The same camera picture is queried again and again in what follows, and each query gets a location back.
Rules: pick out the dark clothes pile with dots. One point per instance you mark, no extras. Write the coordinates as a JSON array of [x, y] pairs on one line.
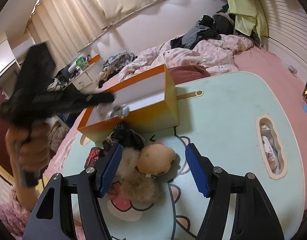
[[207, 27]]

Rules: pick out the black lace fabric pouch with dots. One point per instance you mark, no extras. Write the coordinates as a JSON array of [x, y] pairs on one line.
[[126, 137]]

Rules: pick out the tan plush toy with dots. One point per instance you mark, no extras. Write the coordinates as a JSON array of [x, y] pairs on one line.
[[141, 186]]

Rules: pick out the dark red pillow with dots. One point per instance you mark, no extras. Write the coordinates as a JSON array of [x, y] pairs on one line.
[[187, 73]]

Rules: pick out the orange gradient cardboard box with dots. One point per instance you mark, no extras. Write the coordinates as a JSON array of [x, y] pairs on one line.
[[151, 97]]

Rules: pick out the white fluffy pompom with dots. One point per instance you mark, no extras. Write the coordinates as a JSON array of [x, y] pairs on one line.
[[128, 162]]

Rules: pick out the patterned clothes heap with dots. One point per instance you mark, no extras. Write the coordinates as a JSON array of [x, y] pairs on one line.
[[114, 65]]

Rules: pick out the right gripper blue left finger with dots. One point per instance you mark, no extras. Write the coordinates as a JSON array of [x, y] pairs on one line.
[[52, 216]]

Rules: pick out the person's left hand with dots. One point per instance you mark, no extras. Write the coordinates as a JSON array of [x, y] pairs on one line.
[[29, 154]]

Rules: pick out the red charm packet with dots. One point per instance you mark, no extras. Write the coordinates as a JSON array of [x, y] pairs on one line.
[[94, 155]]

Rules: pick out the beige curtain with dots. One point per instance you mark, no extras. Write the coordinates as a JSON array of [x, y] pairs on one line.
[[71, 25]]

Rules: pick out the round metal mirror tin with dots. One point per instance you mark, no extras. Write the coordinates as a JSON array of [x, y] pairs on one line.
[[121, 111]]

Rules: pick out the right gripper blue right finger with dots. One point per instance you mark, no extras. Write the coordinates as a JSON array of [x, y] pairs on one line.
[[254, 216]]

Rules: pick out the light green hanging garment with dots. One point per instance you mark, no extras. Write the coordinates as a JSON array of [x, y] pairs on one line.
[[249, 17]]

